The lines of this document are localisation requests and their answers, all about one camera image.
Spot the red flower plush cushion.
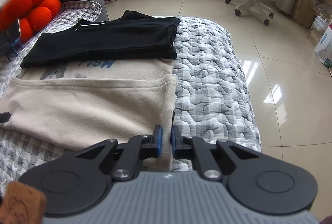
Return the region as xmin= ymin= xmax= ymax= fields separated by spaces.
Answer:
xmin=1 ymin=0 xmax=61 ymax=44

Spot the blue stool phone stand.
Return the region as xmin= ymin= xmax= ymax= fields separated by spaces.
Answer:
xmin=3 ymin=37 xmax=23 ymax=61

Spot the wooden desk shelf unit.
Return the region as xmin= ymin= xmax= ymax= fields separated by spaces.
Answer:
xmin=291 ymin=0 xmax=332 ymax=47

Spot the white blue paper bag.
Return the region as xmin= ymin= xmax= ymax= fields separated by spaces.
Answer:
xmin=314 ymin=24 xmax=332 ymax=67

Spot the brown furry patch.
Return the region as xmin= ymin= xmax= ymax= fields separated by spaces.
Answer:
xmin=1 ymin=182 xmax=47 ymax=224

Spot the grey checked quilted bedcover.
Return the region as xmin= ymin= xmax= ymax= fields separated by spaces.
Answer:
xmin=1 ymin=17 xmax=262 ymax=192

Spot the cream black raglan sweatshirt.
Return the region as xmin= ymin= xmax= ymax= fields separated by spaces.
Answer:
xmin=1 ymin=11 xmax=181 ymax=171

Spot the smartphone playing video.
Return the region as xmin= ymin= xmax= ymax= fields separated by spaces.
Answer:
xmin=1 ymin=20 xmax=20 ymax=55

